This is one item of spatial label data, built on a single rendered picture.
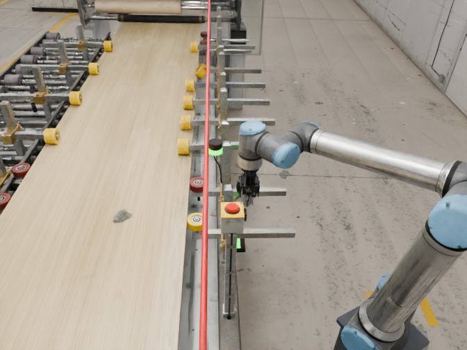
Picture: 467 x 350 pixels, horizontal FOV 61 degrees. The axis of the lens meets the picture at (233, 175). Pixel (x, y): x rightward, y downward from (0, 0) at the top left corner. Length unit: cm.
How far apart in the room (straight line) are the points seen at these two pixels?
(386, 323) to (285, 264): 141
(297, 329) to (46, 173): 156
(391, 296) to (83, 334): 93
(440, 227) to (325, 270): 172
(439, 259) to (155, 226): 102
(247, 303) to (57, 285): 129
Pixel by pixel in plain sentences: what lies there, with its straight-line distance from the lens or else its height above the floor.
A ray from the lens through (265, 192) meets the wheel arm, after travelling 188.
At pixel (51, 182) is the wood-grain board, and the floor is 90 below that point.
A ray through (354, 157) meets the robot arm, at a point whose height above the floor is 134.
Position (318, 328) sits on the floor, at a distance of 247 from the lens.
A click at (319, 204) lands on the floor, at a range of 321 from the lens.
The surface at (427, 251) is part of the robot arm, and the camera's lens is 115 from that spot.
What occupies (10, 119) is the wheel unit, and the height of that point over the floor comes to 103.
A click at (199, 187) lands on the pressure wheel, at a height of 91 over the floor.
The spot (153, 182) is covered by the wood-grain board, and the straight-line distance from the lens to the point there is 187.
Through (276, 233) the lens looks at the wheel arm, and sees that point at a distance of 171.
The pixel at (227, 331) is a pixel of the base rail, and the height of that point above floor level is 70.
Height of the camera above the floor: 202
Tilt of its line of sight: 36 degrees down
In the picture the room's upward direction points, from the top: 2 degrees clockwise
